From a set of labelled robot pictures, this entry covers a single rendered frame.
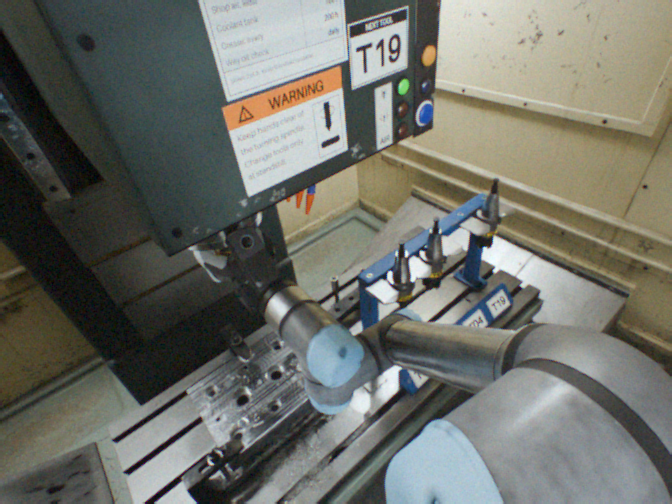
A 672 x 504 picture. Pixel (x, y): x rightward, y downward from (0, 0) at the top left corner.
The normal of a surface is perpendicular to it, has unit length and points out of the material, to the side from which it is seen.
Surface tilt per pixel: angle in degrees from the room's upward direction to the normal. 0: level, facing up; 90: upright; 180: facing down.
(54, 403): 0
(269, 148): 90
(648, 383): 18
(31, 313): 90
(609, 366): 13
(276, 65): 90
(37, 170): 90
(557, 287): 24
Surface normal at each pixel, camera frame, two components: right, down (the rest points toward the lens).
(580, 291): -0.40, -0.49
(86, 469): 0.22, -0.88
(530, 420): -0.20, -0.84
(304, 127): 0.63, 0.45
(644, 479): 0.25, -0.27
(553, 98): -0.77, 0.47
